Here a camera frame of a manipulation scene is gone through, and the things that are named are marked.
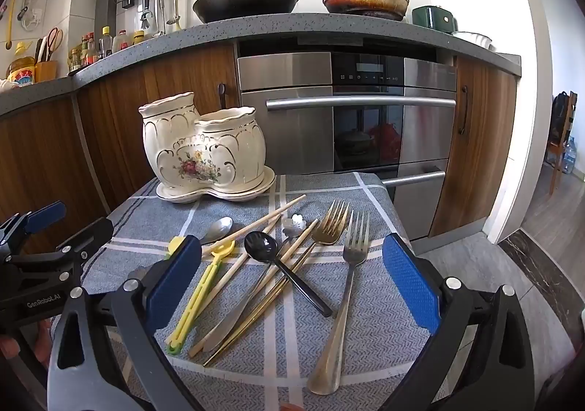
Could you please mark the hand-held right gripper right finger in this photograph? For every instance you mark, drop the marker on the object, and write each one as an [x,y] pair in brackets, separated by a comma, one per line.
[411,287]

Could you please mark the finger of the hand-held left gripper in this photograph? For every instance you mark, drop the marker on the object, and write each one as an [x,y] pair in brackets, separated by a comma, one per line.
[45,214]
[89,235]

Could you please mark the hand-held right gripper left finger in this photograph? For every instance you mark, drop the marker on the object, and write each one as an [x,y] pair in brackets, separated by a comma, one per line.
[173,283]

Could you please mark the yellow green plastic utensil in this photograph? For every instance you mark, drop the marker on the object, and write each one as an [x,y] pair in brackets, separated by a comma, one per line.
[201,296]

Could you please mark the silver knife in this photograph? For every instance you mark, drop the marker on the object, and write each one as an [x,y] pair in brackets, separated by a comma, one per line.
[226,324]

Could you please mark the silver fork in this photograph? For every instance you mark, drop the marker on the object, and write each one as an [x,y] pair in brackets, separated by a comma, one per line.
[340,315]

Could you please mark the gold chopstick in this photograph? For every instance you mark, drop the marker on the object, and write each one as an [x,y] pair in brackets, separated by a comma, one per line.
[228,341]

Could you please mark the black spoon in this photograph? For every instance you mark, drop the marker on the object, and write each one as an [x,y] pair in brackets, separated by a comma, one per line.
[261,246]

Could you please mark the gold fork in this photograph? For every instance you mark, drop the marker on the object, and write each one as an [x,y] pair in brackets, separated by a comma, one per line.
[331,228]

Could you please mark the floral ceramic utensil holder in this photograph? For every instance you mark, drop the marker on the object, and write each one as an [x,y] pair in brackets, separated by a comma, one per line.
[205,155]

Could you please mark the person's left hand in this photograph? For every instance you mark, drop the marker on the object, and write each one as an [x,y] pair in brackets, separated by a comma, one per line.
[9,349]

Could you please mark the wooden cabinet door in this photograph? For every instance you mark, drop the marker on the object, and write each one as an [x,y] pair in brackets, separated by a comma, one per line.
[36,155]
[137,86]
[484,155]

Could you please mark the stainless steel drawer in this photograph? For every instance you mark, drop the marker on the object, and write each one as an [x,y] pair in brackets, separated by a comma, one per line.
[420,205]

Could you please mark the cream ceramic holder saucer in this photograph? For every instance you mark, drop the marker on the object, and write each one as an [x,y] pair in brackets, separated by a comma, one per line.
[256,191]

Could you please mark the grey checked table cloth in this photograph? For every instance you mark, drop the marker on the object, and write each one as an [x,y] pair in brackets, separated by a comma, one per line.
[283,347]

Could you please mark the white cloth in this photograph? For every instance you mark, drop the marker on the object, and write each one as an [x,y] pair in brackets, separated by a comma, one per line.
[7,85]

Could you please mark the yellow cooking oil bottle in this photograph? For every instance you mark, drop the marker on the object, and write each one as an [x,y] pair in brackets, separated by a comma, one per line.
[20,70]

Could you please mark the red label sauce bottle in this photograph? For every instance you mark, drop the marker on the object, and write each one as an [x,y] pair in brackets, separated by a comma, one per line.
[90,50]

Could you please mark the clear bottle yellow cap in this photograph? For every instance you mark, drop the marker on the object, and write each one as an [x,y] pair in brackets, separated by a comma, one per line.
[106,43]

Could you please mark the red cap sauce bottle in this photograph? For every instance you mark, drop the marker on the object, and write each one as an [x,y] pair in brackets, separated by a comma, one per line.
[121,41]

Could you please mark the stainless steel built-in oven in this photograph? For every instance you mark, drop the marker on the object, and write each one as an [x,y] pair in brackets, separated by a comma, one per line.
[292,132]

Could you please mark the wooden chair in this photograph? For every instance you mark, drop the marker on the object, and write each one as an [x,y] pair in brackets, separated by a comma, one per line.
[560,164]

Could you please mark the yellow lid jar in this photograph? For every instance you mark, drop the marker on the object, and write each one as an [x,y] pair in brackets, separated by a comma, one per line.
[139,37]

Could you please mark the large water bottle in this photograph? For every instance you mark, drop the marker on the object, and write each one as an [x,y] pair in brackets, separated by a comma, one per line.
[569,157]

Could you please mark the dark backpack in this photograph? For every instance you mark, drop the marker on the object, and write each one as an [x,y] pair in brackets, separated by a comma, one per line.
[560,116]

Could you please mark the white pot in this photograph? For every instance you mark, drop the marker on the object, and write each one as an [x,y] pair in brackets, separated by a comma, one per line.
[475,40]

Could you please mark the green kitchen appliance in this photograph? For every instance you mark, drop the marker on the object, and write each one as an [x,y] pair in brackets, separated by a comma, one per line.
[434,18]

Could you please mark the grey speckled kitchen counter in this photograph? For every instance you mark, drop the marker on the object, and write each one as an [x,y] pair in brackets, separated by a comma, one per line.
[274,25]

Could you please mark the white wall socket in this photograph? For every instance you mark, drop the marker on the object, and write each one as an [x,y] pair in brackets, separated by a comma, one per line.
[33,11]

